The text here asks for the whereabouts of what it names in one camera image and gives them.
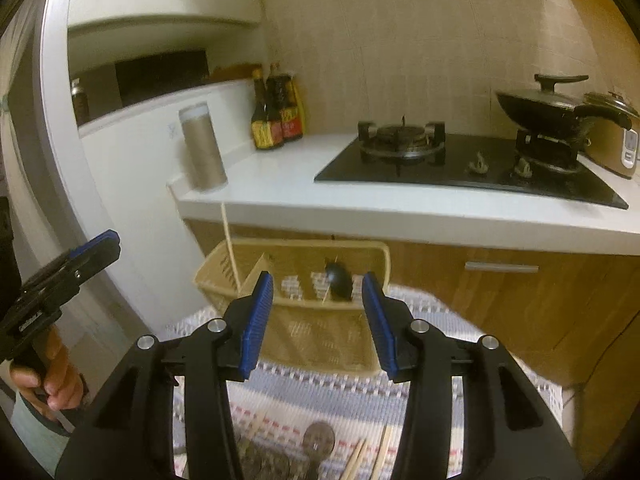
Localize wooden chopstick across spoons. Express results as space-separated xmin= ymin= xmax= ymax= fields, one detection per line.
xmin=370 ymin=425 xmax=392 ymax=480

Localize clear spoon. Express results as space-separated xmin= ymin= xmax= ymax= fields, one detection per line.
xmin=303 ymin=422 xmax=335 ymax=480

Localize person's left hand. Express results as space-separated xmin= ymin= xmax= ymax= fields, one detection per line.
xmin=10 ymin=327 xmax=85 ymax=422

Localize white refrigerator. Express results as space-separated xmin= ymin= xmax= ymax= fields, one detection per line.
xmin=80 ymin=80 xmax=254 ymax=330

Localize beige thermos flask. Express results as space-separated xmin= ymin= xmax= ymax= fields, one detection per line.
xmin=179 ymin=102 xmax=228 ymax=190

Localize wooden base cabinets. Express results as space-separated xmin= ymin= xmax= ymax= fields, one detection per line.
xmin=190 ymin=220 xmax=639 ymax=478

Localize striped woven table mat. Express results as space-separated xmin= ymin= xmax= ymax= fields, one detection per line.
xmin=172 ymin=285 xmax=563 ymax=479

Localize yellow plastic utensil basket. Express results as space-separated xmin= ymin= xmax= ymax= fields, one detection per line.
xmin=194 ymin=238 xmax=390 ymax=376

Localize red label sauce bottle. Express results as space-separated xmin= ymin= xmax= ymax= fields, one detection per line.
xmin=267 ymin=62 xmax=304 ymax=142

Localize black gas stove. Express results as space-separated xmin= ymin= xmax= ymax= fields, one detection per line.
xmin=314 ymin=122 xmax=628 ymax=210

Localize brown rice cooker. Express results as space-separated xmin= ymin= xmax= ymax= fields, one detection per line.
xmin=582 ymin=91 xmax=639 ymax=179

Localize black wok with lid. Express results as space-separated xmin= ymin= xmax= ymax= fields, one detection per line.
xmin=495 ymin=74 xmax=639 ymax=138

